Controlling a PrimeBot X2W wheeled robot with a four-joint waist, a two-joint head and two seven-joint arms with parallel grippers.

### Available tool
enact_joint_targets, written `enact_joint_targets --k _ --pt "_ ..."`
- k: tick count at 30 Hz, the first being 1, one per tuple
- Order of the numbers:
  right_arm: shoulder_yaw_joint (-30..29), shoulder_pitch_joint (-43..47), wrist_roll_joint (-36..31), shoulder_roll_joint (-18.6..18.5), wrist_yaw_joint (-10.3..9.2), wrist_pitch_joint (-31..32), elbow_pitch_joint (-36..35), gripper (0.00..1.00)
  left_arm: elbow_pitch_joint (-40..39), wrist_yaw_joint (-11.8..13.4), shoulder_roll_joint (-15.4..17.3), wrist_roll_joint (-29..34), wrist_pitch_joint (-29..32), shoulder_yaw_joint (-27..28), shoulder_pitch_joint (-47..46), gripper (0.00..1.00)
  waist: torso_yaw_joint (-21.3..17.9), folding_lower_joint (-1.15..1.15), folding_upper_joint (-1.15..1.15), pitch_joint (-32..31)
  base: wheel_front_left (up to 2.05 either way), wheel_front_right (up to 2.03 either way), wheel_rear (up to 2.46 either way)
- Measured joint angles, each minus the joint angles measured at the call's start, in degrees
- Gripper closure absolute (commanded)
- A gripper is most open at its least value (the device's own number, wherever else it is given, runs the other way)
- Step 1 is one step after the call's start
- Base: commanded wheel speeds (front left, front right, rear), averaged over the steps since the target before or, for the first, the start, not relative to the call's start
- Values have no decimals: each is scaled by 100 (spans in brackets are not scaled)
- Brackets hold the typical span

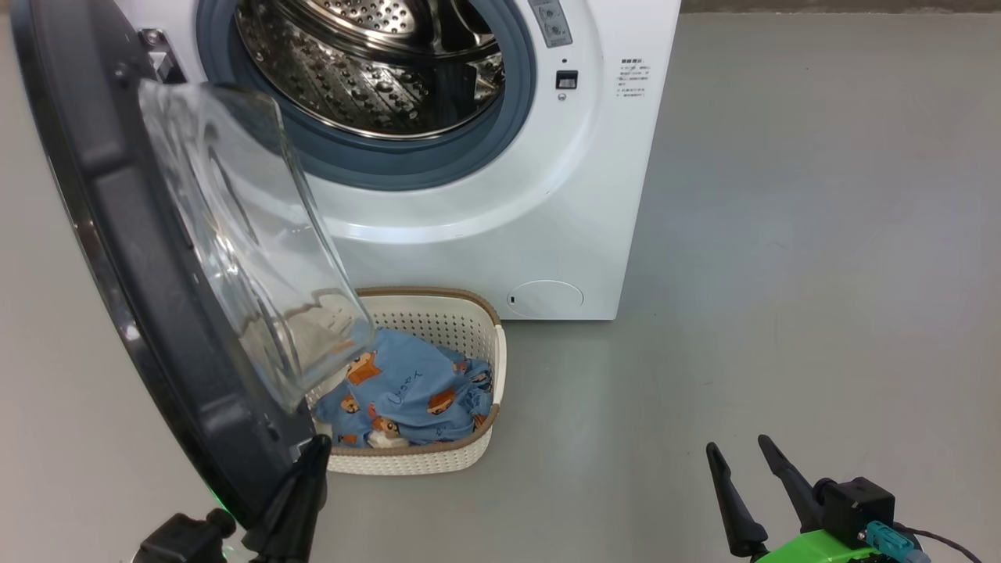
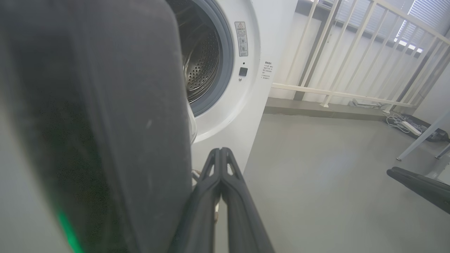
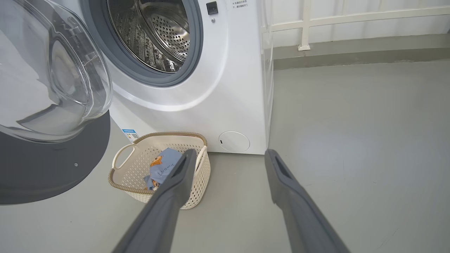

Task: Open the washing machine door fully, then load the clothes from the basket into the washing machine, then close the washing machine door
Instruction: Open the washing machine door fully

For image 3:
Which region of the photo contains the white metal railing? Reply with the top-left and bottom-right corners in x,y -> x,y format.
262,0 -> 450,51

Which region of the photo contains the white washing machine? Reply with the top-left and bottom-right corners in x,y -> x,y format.
53,0 -> 274,155

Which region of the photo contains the cream perforated laundry basket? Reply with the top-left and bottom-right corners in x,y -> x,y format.
108,132 -> 211,210

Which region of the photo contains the washer door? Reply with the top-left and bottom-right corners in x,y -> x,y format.
0,0 -> 113,205

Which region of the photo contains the blue orange patterned cloth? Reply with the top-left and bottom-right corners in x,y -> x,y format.
143,148 -> 183,191

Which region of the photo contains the blue energy label sticker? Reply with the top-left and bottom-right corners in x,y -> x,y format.
122,129 -> 140,143

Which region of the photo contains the round white filter cover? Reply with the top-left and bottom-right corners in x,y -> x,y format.
218,131 -> 250,153

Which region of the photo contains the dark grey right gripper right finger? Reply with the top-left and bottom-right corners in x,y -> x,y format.
265,149 -> 350,253

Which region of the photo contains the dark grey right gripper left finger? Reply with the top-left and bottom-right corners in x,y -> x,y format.
112,149 -> 197,253

